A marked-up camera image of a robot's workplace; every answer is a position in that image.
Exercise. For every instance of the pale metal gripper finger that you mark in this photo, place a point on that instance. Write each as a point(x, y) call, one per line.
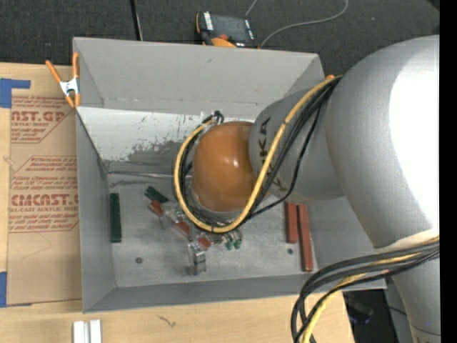
point(196, 261)
point(168, 217)

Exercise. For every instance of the red-brown flat block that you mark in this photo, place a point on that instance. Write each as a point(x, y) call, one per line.
point(155, 208)
point(305, 241)
point(291, 223)

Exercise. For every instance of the dark green flat block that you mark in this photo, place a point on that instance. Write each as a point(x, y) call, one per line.
point(155, 194)
point(115, 218)

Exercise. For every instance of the brown cardboard board red print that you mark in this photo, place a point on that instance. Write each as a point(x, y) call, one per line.
point(39, 256)

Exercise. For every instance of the grey metal bin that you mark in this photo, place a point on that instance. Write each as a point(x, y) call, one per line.
point(150, 77)

